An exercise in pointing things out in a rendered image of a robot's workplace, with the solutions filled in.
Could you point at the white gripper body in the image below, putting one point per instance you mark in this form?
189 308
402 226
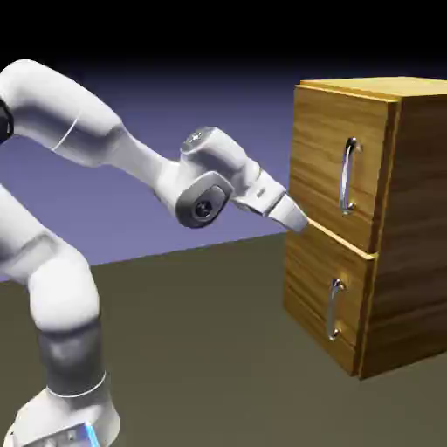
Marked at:
288 212

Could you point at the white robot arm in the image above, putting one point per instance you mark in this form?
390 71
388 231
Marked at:
70 118

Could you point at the tall wooden cabinet door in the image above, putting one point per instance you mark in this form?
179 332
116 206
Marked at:
321 157

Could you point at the short wooden cabinet door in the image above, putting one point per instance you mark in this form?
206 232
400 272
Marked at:
314 290

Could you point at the light wood cabinet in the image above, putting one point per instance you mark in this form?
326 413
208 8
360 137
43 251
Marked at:
412 227

